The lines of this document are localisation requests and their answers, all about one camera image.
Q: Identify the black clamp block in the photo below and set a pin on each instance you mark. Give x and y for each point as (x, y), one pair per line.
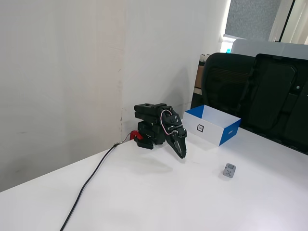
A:
(144, 145)

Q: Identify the white partition panel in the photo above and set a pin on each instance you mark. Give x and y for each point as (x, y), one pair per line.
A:
(264, 48)

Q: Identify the black window frame bar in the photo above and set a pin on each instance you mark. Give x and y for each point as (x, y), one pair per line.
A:
(287, 21)

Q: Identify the blue white cardboard box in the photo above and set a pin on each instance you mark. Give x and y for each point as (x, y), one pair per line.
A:
(209, 131)

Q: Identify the black plastic case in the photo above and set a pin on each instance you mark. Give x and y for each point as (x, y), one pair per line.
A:
(272, 96)

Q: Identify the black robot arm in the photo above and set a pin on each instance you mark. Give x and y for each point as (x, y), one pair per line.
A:
(146, 113)

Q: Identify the red clamp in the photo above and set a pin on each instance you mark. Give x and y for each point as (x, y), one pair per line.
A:
(134, 134)

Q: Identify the gray block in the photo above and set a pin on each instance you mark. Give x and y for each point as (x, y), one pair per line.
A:
(228, 172)

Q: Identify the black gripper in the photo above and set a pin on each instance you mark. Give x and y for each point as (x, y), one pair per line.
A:
(178, 138)

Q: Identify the black office chair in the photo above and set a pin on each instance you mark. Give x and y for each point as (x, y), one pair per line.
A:
(223, 84)

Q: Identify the gray window blind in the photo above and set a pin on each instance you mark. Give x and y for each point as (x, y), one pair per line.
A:
(250, 19)

